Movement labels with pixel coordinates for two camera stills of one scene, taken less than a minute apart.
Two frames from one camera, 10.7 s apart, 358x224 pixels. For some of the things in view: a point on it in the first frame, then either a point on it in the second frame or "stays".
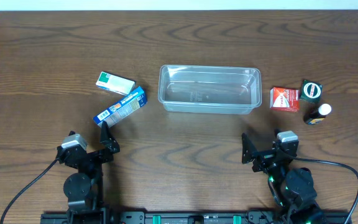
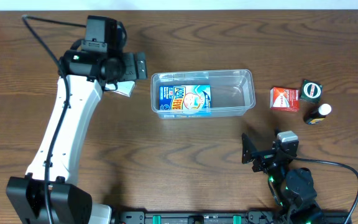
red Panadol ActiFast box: x=284 y=99 stays
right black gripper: x=266 y=155 stays
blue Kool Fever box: x=132 y=101 → x=184 y=100
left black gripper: x=95 y=154 → x=140 y=66
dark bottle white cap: x=314 y=115 stays
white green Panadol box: x=116 y=83 stays
